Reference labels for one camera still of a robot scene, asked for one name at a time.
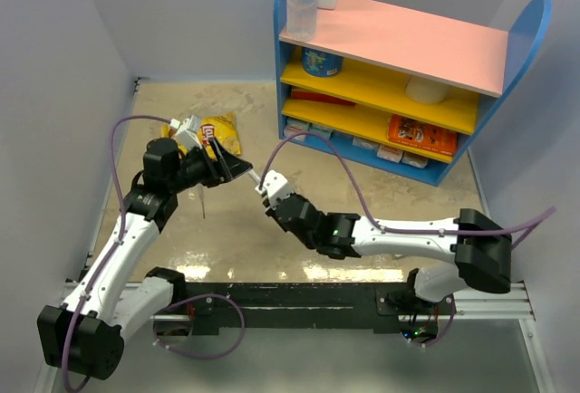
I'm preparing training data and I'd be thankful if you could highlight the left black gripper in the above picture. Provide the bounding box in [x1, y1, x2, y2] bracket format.
[169, 137, 252, 194]

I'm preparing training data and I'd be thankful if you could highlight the wide white remote control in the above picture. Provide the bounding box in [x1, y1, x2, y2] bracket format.
[247, 170, 261, 185]

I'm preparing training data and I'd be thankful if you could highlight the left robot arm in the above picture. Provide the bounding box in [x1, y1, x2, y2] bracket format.
[37, 138, 253, 380]

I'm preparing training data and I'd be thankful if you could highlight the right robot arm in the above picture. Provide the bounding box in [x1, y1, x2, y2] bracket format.
[264, 193, 512, 314]

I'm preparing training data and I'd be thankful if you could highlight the yellow Lays chips bag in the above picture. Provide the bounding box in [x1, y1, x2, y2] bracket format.
[160, 112, 242, 160]

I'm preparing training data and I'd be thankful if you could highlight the tissue pack far left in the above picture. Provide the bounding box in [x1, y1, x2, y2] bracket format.
[284, 118, 310, 138]

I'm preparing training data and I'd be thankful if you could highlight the teal tissue pack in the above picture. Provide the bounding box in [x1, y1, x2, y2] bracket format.
[309, 123, 334, 139]

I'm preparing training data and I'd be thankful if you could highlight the tissue pack centre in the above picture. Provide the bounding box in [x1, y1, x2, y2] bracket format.
[352, 137, 380, 151]

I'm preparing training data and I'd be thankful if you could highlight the red flat box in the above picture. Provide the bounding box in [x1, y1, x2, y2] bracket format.
[290, 87, 355, 106]

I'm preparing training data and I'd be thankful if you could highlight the tissue pack red label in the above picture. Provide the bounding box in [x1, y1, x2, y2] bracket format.
[377, 145, 404, 163]

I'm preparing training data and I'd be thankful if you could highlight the tissue pack far right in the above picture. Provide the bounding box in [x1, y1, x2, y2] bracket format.
[401, 151, 429, 168]

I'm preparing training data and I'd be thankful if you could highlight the blue printed can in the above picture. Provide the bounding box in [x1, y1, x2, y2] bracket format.
[302, 47, 343, 78]

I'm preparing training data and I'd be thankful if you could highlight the orange snack package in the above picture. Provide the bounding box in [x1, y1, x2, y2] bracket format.
[388, 115, 458, 157]

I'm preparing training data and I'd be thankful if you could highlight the blue wooden shelf unit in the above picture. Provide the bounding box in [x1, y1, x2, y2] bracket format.
[273, 0, 552, 186]

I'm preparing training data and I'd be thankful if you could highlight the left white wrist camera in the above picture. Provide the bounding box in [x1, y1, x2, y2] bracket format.
[169, 115, 202, 152]

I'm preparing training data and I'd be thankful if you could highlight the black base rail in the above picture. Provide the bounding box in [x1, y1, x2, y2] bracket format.
[161, 283, 453, 337]

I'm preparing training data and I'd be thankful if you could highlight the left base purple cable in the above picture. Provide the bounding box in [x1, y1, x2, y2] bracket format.
[152, 293, 247, 361]

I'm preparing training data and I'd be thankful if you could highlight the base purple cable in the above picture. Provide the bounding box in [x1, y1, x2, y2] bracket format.
[152, 293, 247, 361]
[405, 305, 458, 349]

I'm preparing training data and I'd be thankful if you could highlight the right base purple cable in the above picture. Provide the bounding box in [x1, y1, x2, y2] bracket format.
[405, 305, 458, 349]

